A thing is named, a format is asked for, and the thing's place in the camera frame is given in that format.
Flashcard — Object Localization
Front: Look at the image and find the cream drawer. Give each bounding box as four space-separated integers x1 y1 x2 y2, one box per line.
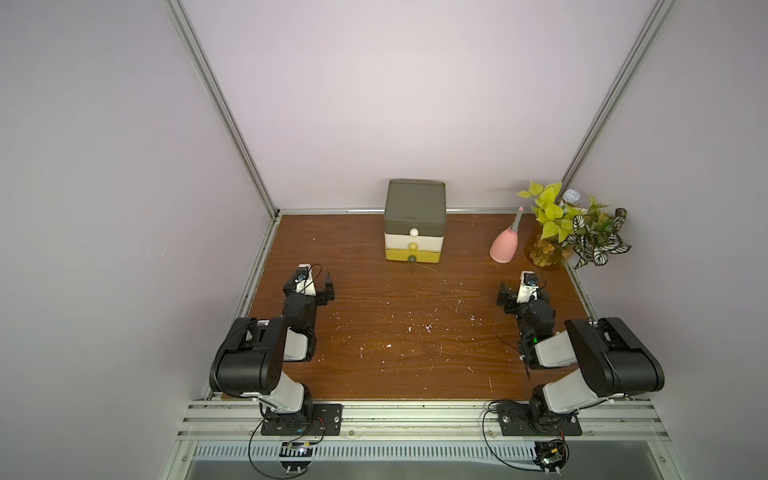
384 233 444 252

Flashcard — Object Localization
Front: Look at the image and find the olive green top drawer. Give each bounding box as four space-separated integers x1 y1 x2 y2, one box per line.
384 218 447 236

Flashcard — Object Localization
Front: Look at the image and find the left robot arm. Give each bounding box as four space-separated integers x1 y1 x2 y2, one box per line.
209 264 335 426

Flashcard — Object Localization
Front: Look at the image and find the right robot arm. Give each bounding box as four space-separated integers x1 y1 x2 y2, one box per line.
496 271 665 427

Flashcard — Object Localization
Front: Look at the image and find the three-tier drawer cabinet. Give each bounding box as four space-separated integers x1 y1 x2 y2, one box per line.
384 179 447 264

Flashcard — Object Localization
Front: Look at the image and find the pink vase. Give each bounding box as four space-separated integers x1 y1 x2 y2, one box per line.
489 207 524 264

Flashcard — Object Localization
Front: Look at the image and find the potted green plant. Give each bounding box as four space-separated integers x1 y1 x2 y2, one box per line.
517 181 632 269

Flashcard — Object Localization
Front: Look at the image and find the right controller board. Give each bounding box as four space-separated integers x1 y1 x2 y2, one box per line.
533 438 570 475

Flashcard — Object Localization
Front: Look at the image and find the controller board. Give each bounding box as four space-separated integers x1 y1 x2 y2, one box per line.
278 441 315 478
533 438 570 475

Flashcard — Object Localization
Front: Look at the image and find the left controller board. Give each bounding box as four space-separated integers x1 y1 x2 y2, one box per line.
278 441 315 478

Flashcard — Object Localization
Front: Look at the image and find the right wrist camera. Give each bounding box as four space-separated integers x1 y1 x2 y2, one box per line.
516 271 539 303

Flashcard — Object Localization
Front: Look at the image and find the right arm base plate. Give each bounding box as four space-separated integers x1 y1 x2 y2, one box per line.
491 400 583 437

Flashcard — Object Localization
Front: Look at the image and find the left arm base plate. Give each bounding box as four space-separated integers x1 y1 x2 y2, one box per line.
260 403 343 437

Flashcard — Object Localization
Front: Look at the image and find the aluminium mounting rail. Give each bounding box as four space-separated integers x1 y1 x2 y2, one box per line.
175 400 669 441

